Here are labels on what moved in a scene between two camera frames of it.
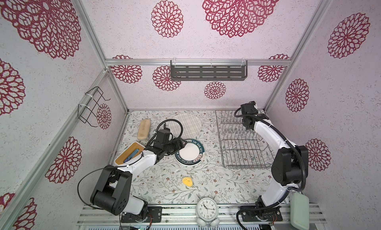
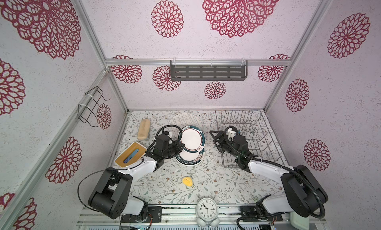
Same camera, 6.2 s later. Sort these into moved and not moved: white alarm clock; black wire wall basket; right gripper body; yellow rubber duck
Moved: right gripper body
Not moved: white alarm clock; yellow rubber duck; black wire wall basket
